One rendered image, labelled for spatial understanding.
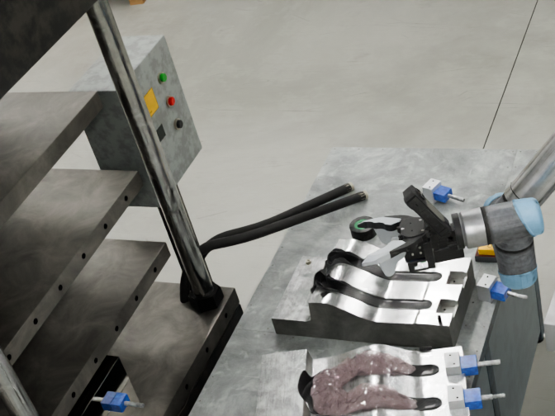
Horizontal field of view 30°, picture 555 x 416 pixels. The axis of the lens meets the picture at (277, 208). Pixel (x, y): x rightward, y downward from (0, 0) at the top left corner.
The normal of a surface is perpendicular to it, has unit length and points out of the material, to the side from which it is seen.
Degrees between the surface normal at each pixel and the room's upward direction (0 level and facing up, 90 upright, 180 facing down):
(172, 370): 0
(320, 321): 90
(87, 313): 0
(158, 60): 90
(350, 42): 0
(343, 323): 90
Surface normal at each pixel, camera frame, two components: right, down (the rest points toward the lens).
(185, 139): 0.91, 0.04
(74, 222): -0.23, -0.78
